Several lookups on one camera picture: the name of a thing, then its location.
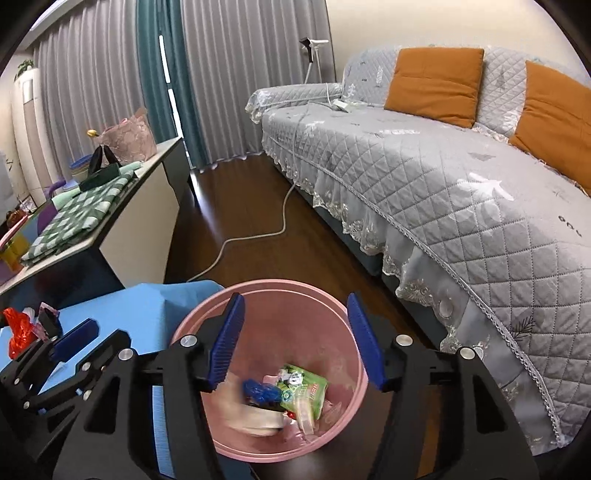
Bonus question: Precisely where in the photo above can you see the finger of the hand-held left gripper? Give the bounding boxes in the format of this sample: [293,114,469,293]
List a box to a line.
[37,309,64,342]
[50,318,99,365]

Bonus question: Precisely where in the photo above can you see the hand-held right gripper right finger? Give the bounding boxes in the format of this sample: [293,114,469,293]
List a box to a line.
[346,292,541,480]

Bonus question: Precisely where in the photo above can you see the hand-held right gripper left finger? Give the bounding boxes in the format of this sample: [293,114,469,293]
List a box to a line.
[51,292,246,480]

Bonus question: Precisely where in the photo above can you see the large red plastic bag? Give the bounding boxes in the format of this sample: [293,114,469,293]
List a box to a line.
[2,308,38,360]

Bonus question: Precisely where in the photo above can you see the blue plastic bag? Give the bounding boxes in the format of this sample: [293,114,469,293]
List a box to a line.
[242,378,282,407]

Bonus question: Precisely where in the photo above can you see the green panda snack packet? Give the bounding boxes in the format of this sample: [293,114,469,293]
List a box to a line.
[272,364,328,416]

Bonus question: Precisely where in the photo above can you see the pink plastic bin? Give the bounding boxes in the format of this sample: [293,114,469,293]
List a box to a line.
[170,278,369,459]

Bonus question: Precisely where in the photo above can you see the blue foam mat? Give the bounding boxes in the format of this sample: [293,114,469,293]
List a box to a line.
[0,279,227,480]

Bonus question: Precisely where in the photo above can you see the colourful rectangular box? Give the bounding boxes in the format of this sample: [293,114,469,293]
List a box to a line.
[0,200,61,282]

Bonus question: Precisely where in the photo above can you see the green checked cloth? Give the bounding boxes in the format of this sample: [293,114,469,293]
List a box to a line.
[21,161,141,266]

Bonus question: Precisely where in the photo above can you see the white and dark coffee table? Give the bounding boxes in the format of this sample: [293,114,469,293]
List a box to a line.
[0,136,195,301]

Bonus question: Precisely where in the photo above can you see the purple plastic container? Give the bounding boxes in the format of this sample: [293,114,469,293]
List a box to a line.
[44,180,79,204]

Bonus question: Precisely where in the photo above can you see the dark green box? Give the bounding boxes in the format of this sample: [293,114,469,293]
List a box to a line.
[78,166,123,191]

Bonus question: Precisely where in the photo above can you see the stack of plastic bowls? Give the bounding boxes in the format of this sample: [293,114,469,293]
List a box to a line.
[69,156,93,183]

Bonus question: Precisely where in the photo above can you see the grey quilted sofa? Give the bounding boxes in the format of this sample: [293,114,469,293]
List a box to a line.
[245,44,591,455]

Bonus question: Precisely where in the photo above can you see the white standing air conditioner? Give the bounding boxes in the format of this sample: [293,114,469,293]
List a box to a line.
[11,67,51,199]

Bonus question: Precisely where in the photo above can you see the pink lace bag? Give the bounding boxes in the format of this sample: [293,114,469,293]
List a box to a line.
[99,107,158,162]

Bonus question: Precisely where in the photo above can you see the grey curtain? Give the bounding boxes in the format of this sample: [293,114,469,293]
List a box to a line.
[32,0,148,185]
[180,0,335,164]

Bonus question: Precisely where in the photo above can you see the orange cushion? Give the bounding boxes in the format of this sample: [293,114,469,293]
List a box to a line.
[508,60,591,197]
[384,46,485,129]

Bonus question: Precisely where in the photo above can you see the teal curtain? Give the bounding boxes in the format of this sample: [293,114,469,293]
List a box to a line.
[136,0,208,171]

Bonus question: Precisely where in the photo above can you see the white power cable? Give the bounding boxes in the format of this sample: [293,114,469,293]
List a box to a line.
[187,83,352,283]

